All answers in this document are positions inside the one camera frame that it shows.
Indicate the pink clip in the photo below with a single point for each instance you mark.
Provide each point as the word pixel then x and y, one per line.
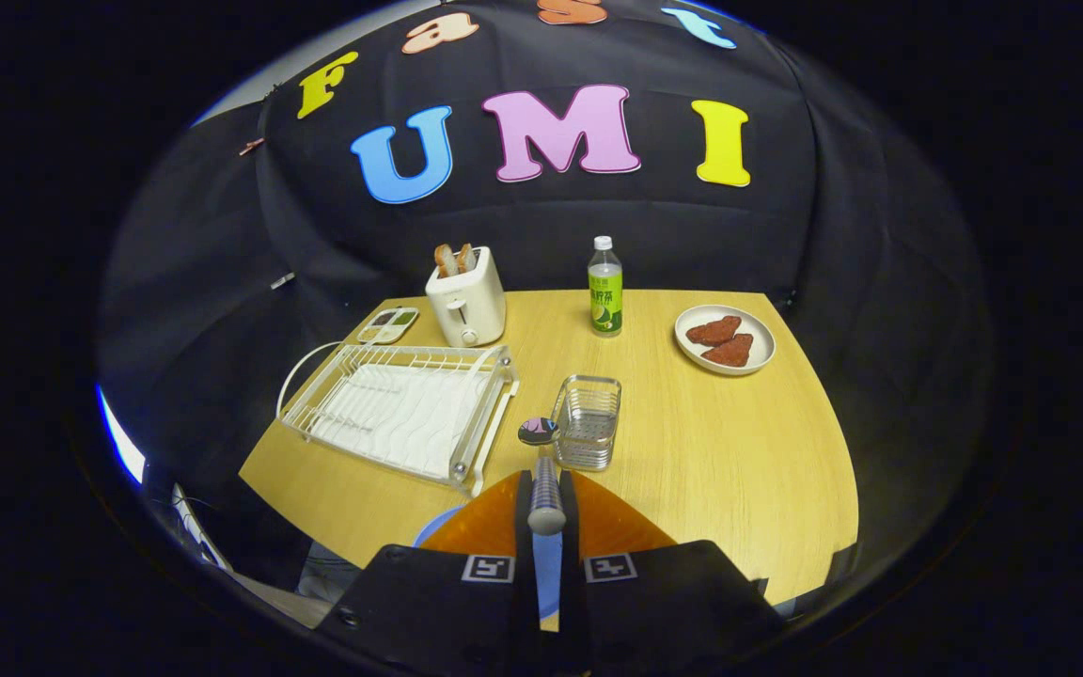
pixel 251 147

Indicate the toast bread slice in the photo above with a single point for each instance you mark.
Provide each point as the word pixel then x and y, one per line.
pixel 466 258
pixel 446 260

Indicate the red meat slice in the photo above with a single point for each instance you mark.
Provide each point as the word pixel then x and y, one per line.
pixel 713 330
pixel 729 351

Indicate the white clip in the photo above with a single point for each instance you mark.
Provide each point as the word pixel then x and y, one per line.
pixel 282 280

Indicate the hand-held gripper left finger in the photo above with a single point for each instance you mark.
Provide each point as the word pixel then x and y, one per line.
pixel 525 602

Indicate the white divided seasoning tray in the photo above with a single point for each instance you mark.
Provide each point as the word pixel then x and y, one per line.
pixel 389 325

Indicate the white dish with meat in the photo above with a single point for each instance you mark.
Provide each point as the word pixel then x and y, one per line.
pixel 762 343

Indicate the green label drink bottle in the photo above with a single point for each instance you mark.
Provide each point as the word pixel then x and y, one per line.
pixel 605 291

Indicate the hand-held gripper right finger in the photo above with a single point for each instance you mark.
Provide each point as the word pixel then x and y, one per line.
pixel 572 602

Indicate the white toaster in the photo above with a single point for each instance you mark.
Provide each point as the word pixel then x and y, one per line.
pixel 468 310

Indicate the blue plate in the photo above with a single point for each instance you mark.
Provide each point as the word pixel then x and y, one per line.
pixel 548 574

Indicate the metal spoon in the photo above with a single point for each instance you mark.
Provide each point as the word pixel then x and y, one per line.
pixel 546 498

